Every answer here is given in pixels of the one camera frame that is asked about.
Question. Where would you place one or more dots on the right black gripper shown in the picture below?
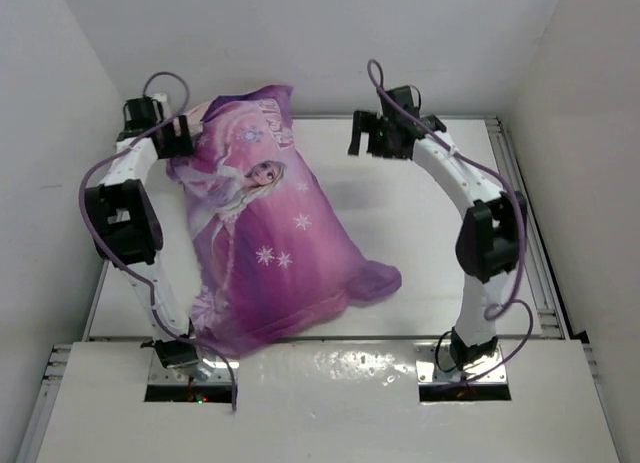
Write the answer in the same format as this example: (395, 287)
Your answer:
(367, 122)

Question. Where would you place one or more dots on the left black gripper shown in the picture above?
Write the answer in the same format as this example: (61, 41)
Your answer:
(179, 145)

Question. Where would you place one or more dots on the pink princess pillowcase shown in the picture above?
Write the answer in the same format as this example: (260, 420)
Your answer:
(273, 257)

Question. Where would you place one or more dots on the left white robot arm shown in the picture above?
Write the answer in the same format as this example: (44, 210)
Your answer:
(126, 229)

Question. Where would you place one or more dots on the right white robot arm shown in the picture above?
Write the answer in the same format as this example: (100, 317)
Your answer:
(491, 241)

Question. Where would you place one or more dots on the white foam front board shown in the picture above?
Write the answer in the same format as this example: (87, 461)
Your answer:
(328, 402)

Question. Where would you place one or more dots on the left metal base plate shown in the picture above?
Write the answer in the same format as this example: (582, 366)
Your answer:
(192, 370)

